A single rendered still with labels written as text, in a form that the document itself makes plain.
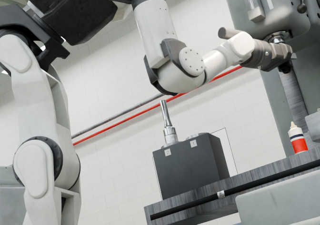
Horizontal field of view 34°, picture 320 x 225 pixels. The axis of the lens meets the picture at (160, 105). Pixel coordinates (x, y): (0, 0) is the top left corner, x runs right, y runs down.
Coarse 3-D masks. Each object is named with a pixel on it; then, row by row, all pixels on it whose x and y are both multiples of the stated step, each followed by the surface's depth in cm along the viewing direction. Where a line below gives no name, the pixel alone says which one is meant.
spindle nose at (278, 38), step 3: (273, 36) 166; (276, 36) 166; (279, 36) 166; (282, 36) 167; (270, 39) 167; (273, 39) 166; (276, 39) 166; (279, 39) 165; (282, 39) 166; (270, 42) 167; (273, 42) 166; (276, 42) 165; (279, 42) 166; (282, 42) 166
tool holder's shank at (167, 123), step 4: (160, 100) 192; (164, 100) 192; (160, 104) 192; (164, 104) 191; (164, 108) 191; (164, 112) 190; (168, 112) 191; (164, 116) 190; (168, 116) 190; (164, 120) 189; (168, 120) 189; (164, 124) 189; (168, 124) 188
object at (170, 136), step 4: (164, 132) 187; (168, 132) 186; (172, 132) 186; (176, 132) 188; (164, 136) 188; (168, 136) 186; (172, 136) 186; (176, 136) 187; (168, 140) 186; (172, 140) 185; (176, 140) 186
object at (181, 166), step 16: (176, 144) 180; (192, 144) 177; (208, 144) 175; (160, 160) 181; (176, 160) 179; (192, 160) 176; (208, 160) 173; (224, 160) 181; (160, 176) 180; (176, 176) 177; (192, 176) 175; (208, 176) 172; (224, 176) 175; (176, 192) 176
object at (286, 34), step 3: (279, 30) 164; (282, 30) 165; (285, 30) 165; (270, 33) 165; (273, 33) 165; (276, 33) 165; (279, 33) 165; (282, 33) 166; (285, 33) 166; (288, 33) 167; (267, 36) 166; (270, 36) 166; (285, 36) 168; (264, 39) 167; (267, 39) 168; (267, 42) 170
